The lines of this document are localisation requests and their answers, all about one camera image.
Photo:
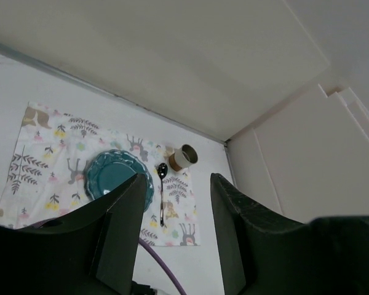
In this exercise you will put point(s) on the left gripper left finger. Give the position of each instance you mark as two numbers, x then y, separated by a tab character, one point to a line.
91	250

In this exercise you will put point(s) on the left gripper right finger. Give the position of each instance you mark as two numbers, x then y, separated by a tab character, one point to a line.
263	252

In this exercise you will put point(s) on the teal scalloped plate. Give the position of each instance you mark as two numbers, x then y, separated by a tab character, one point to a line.
112	168

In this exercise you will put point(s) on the patterned white cloth napkin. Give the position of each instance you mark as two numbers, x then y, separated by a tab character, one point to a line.
46	177

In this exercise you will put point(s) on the black spoon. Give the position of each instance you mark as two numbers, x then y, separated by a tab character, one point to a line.
162	171

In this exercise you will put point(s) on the brown paper cup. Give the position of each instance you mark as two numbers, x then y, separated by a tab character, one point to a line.
183	158

